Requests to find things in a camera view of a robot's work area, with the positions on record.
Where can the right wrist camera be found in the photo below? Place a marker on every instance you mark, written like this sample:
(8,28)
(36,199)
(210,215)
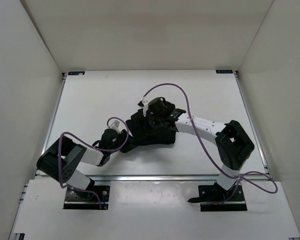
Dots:
(144,105)

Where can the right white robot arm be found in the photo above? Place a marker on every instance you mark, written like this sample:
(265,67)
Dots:
(233,143)

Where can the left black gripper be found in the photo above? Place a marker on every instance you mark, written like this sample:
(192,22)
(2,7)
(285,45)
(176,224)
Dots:
(129,145)

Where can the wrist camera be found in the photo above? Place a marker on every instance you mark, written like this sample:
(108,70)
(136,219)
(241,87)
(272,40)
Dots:
(115,126)
(144,105)

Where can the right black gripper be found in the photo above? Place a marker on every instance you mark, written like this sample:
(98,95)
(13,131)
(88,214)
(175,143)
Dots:
(148,115)

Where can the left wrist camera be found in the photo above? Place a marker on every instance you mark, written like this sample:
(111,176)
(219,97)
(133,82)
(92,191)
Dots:
(115,126)

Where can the corner label sticker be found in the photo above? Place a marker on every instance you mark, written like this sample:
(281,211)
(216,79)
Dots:
(224,71)
(76,73)

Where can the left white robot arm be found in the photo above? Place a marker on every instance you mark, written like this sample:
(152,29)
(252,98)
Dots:
(61,159)

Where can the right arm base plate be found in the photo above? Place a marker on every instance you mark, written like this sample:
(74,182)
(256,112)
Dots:
(213,198)

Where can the right corner label sticker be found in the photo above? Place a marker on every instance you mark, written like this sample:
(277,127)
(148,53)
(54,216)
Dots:
(224,71)

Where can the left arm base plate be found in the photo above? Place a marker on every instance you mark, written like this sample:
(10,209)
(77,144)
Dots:
(78,200)

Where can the left corner label sticker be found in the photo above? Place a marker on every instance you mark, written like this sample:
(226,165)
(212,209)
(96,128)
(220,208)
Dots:
(76,73)

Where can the black pleated skirt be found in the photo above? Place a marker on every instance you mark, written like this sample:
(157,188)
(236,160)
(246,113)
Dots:
(146,132)

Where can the aluminium front rail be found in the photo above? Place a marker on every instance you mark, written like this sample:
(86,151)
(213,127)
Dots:
(153,178)

